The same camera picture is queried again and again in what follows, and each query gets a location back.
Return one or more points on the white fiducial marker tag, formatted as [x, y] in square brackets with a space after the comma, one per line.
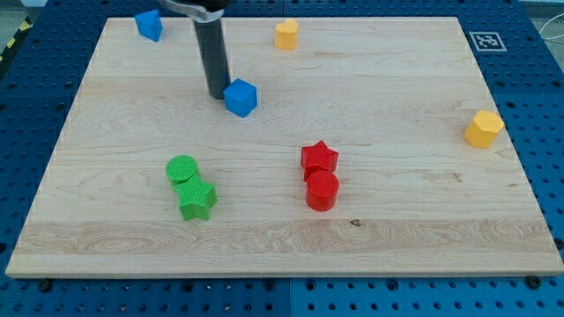
[487, 42]

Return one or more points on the red cylinder block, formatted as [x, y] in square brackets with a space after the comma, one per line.
[322, 190]

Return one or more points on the blue pentagon block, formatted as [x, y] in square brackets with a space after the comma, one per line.
[149, 25]

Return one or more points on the yellow heart block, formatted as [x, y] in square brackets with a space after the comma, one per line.
[286, 34]

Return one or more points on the light wooden board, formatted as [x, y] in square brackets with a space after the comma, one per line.
[393, 96]

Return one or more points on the green cylinder block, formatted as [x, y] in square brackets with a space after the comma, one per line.
[180, 169]

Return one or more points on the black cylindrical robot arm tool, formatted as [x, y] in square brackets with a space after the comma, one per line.
[211, 42]

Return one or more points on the red star block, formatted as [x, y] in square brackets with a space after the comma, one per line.
[318, 157]

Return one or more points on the yellow hexagon block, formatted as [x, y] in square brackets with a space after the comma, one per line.
[483, 129]

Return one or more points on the green star block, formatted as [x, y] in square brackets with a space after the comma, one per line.
[196, 198]

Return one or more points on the blue cube block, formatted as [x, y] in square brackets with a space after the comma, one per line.
[240, 97]

